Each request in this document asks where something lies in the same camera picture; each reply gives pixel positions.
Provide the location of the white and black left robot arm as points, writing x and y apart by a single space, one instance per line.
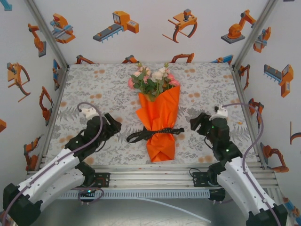
47 179

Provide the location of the black ribbon with gold print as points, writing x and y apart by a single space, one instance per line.
138 136

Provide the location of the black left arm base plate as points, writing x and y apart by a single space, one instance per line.
103 180

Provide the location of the orange wrapping paper sheet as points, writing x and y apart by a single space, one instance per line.
160 117

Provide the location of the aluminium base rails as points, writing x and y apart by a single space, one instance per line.
152 179

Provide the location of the aluminium frame post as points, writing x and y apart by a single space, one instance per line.
47 33
256 30

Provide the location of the aluminium side rail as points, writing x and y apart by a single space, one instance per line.
56 103
242 94

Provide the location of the artificial pink white flower bunch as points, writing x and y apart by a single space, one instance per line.
150 77

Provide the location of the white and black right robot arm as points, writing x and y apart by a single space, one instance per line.
247 188

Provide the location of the floral print tablecloth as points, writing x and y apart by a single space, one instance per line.
94 80

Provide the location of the circuit board with green light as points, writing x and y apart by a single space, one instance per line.
88 191

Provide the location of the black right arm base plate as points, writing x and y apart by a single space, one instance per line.
200 180

